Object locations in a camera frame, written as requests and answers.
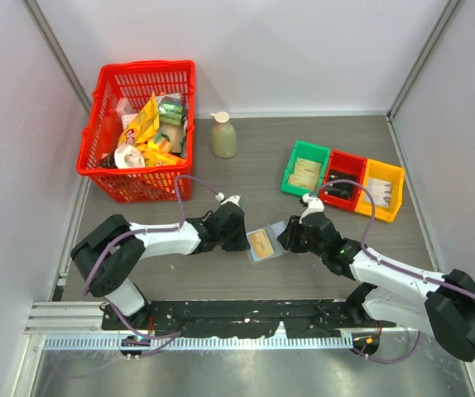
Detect grey card holder wallet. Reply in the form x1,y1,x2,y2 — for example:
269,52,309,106
246,221,286,265

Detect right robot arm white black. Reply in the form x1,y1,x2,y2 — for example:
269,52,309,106
277,213,475,362

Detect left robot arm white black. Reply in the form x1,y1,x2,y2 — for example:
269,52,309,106
70,200,249,329

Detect cards in green bin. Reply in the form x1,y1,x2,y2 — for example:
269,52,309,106
287,158,321,190

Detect cards in yellow bin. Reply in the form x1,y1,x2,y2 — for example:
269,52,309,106
367,178,392,208

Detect red plastic bin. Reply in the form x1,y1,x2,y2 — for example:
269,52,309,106
319,150,367,212

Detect black item in red bin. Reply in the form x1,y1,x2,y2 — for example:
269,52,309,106
324,170,357,200

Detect green plastic bin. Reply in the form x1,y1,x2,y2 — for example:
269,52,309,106
281,140,332,197

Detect yellow plastic bin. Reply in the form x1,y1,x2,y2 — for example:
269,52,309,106
362,159,405,223

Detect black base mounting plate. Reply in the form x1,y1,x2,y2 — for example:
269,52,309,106
101,298,396,340

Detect green soap dispenser bottle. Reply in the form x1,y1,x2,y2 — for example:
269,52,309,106
210,112,238,159

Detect white paper roll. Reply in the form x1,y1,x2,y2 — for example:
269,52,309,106
113,145,146,169

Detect red plastic shopping basket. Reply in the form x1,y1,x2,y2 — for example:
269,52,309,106
76,60,196,203

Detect yellow snack bag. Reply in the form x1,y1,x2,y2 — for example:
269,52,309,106
118,94,186,167

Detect green snack packet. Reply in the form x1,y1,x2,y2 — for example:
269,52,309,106
156,93,185,126

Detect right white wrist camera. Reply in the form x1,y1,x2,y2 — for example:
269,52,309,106
299,194,324,224

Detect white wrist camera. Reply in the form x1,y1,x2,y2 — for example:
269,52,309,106
214,192,241,208
299,194,324,224

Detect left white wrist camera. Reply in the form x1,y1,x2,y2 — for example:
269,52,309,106
214,192,241,208

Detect white slotted cable duct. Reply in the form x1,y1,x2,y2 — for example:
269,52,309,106
43,332,353,352

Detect aluminium frame rail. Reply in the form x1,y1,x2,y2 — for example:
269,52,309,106
25,302,103,335

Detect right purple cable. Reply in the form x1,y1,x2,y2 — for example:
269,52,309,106
309,179,475,364

